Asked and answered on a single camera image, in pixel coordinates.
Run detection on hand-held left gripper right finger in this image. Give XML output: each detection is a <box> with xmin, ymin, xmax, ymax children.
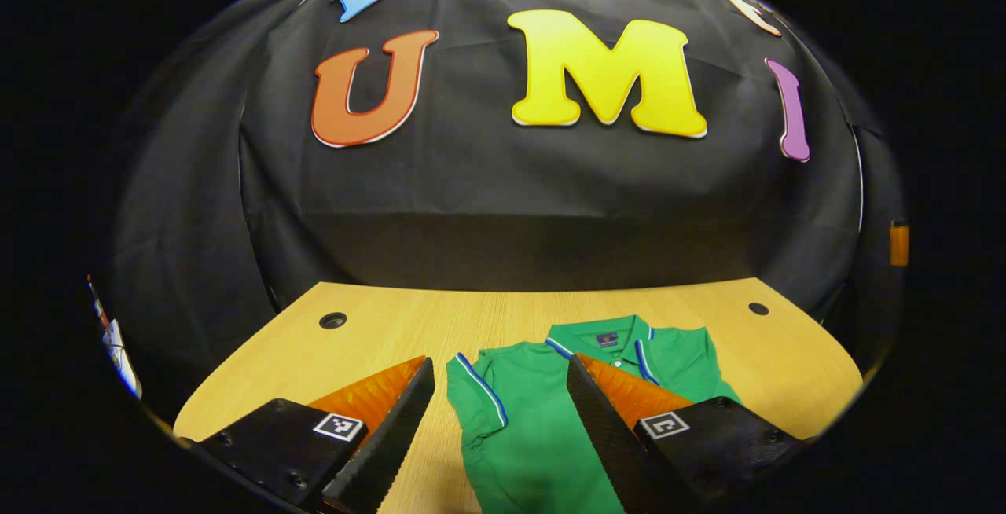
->
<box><xmin>566</xmin><ymin>354</ymin><xmax>818</xmax><ymax>514</ymax></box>

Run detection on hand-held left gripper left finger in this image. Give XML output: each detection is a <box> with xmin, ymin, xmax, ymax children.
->
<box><xmin>182</xmin><ymin>355</ymin><xmax>436</xmax><ymax>514</ymax></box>

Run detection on green T-shirt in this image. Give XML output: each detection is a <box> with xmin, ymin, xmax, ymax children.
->
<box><xmin>446</xmin><ymin>314</ymin><xmax>743</xmax><ymax>514</ymax></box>

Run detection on white paper sheet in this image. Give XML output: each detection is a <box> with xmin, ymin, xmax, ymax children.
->
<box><xmin>86</xmin><ymin>274</ymin><xmax>144</xmax><ymax>401</ymax></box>

